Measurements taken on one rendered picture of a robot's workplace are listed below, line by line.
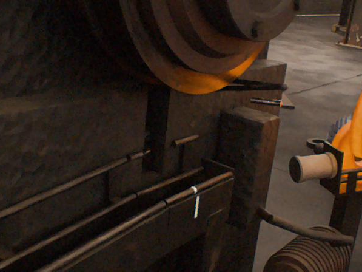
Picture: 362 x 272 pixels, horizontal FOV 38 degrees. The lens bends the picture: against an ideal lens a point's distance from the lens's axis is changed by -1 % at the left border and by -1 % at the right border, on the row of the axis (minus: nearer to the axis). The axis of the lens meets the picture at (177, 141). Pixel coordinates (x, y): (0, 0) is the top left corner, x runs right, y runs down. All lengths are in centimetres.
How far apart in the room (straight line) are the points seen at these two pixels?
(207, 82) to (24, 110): 29
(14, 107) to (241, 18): 32
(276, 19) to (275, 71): 46
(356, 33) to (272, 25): 896
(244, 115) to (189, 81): 28
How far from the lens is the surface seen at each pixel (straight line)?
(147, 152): 95
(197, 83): 82
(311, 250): 117
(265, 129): 104
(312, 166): 120
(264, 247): 226
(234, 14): 71
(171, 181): 95
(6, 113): 71
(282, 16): 83
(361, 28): 972
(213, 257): 103
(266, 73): 122
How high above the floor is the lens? 107
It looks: 19 degrees down
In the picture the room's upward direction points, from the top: 6 degrees clockwise
